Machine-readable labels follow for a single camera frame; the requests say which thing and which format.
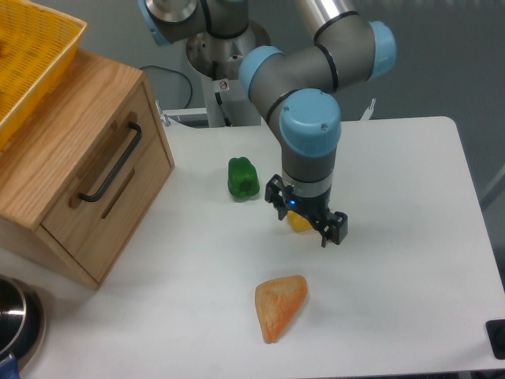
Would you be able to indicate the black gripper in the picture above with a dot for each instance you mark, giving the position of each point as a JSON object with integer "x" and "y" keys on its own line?
{"x": 332, "y": 226}

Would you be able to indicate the wooden top drawer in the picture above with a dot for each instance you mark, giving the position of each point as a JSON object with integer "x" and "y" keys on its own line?
{"x": 98, "y": 212}

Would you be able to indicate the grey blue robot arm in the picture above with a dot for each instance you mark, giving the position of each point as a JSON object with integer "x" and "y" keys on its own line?
{"x": 294, "y": 94}

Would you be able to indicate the wooden drawer cabinet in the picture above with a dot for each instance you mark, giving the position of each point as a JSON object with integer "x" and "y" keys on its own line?
{"x": 45, "y": 155}

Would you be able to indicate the yellow toy bell pepper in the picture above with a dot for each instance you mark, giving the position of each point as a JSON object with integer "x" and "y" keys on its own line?
{"x": 297, "y": 222}

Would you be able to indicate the green toy bell pepper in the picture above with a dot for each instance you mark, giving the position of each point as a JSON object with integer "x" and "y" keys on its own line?
{"x": 242, "y": 179}

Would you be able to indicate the orange toy sandwich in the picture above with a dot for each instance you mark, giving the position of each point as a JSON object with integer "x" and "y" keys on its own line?
{"x": 277, "y": 303}

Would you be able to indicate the black corner object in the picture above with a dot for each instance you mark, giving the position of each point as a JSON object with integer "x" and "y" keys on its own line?
{"x": 496, "y": 334}

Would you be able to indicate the metal pot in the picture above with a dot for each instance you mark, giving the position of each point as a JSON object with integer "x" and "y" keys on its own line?
{"x": 23, "y": 321}

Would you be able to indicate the yellow plastic basket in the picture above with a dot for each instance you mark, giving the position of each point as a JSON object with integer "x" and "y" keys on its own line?
{"x": 37, "y": 45}

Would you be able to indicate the white table frame bracket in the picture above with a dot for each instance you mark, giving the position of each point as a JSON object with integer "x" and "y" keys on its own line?
{"x": 199, "y": 118}

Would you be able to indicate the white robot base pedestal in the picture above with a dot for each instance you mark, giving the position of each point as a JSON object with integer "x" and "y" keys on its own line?
{"x": 225, "y": 94}

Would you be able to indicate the blue pot handle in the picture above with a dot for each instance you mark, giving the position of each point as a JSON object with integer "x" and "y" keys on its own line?
{"x": 9, "y": 367}

